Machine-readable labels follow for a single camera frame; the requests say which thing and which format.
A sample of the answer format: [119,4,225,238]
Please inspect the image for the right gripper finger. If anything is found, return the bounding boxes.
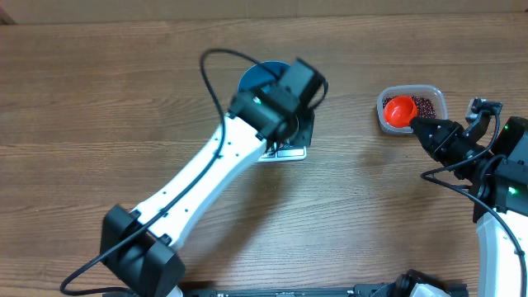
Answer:
[410,117,452,132]
[413,127,437,155]

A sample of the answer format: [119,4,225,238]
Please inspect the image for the orange scoop blue handle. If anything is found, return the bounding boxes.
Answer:
[383,96,417,128]

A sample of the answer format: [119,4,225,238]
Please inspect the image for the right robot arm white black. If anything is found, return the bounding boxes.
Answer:
[411,116,527,296]

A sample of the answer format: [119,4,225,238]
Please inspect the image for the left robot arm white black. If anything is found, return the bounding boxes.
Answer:
[100,59,328,296]

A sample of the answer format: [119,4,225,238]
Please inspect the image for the white digital kitchen scale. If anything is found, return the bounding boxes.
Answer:
[257,143,307,163]

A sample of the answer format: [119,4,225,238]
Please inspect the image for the blue metal bowl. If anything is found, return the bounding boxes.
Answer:
[238,61,290,93]

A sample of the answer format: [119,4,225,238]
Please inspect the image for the red beans in container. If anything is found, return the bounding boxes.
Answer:
[382,95,437,120]

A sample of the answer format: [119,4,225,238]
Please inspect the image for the clear plastic bean container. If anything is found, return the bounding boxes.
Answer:
[375,84,449,135]

